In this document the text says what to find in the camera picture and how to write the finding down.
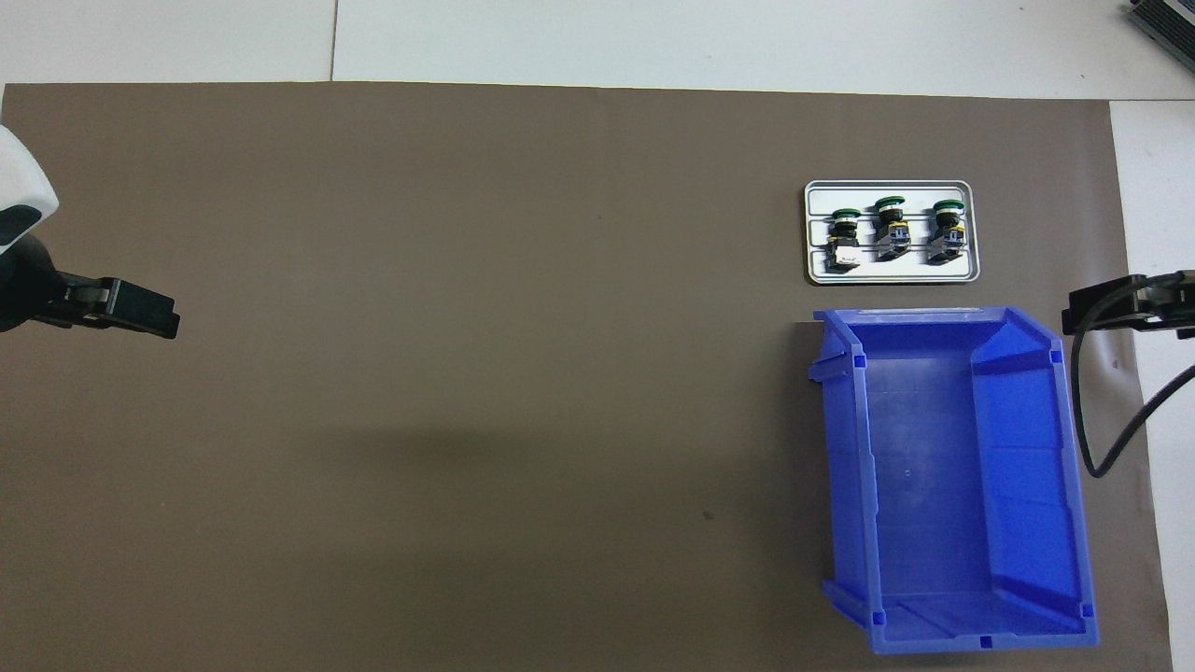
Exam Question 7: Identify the green push button white block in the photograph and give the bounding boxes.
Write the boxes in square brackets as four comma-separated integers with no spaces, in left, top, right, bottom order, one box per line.
[829,207,865,274]

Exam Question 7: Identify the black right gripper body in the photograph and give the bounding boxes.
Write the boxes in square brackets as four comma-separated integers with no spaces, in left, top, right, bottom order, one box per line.
[1145,278,1195,339]

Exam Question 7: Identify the grey ribbed device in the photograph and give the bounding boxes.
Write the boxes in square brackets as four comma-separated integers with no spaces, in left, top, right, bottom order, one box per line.
[1125,0,1195,62]

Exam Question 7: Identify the green push button switch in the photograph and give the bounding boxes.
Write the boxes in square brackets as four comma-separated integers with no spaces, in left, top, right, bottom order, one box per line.
[928,198,967,266]
[873,194,912,263]

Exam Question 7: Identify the silver metal tray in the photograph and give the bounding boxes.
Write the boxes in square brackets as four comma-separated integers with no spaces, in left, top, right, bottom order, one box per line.
[804,179,981,286]

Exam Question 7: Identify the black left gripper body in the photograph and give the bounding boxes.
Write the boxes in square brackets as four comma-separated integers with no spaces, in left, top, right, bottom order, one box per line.
[0,233,66,333]

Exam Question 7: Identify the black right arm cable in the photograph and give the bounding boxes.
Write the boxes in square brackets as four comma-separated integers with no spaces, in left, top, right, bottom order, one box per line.
[1072,271,1195,479]

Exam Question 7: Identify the brown table mat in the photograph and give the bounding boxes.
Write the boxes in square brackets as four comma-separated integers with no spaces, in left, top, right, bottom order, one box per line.
[0,82,1174,672]

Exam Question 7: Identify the blue plastic storage bin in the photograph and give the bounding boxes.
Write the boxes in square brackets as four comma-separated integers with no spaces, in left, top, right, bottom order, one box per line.
[808,306,1101,656]

